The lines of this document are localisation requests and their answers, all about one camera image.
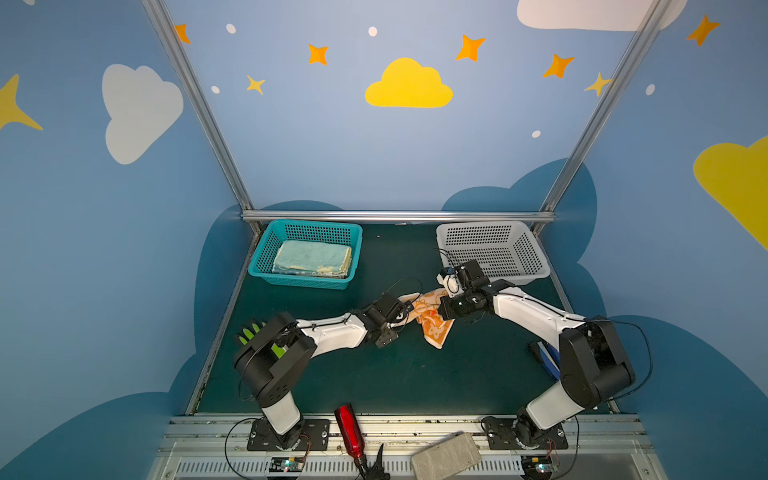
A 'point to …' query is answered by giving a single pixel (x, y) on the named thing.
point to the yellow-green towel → (312, 258)
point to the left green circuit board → (286, 464)
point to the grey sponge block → (446, 460)
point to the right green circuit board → (536, 466)
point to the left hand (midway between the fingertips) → (384, 318)
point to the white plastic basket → (507, 250)
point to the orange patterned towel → (426, 311)
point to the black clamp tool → (376, 472)
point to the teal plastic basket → (347, 234)
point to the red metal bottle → (347, 420)
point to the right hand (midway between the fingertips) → (442, 306)
